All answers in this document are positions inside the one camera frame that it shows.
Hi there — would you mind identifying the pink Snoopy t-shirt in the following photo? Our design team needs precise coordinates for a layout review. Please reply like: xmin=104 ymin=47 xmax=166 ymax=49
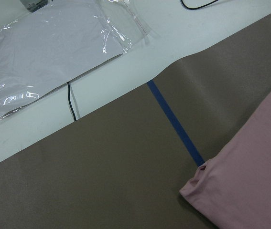
xmin=180 ymin=92 xmax=271 ymax=229

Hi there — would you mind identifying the black desk cable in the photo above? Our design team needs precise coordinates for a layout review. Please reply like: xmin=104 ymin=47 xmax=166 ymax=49
xmin=66 ymin=81 xmax=76 ymax=122

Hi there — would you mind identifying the clear plastic bag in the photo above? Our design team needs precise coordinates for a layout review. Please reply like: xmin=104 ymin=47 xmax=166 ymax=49
xmin=0 ymin=0 xmax=152 ymax=123

